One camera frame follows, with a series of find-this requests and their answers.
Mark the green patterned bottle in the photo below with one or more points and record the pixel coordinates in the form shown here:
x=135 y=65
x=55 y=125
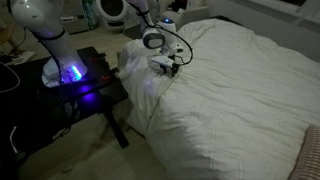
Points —
x=90 y=13

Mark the white duvet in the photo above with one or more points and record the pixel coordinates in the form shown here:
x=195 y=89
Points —
x=240 y=100

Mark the white round appliance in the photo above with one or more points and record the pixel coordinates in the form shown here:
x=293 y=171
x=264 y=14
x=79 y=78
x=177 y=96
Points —
x=111 y=11

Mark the pink striped pillow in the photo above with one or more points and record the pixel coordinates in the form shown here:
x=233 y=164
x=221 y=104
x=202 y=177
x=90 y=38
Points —
x=310 y=156

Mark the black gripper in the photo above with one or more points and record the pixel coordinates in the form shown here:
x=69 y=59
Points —
x=170 y=69

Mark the red table clamp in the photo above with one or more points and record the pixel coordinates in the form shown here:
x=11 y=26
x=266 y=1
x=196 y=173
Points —
x=98 y=58
x=110 y=74

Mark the black robot table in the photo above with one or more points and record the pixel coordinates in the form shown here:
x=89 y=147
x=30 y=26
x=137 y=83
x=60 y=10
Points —
x=40 y=106

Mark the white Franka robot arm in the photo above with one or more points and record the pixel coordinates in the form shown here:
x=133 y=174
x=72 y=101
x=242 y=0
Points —
x=50 y=20

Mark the grey flat box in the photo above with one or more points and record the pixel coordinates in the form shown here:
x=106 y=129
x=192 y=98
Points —
x=75 y=24

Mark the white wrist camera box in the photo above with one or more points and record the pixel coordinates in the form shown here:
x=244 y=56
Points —
x=162 y=60

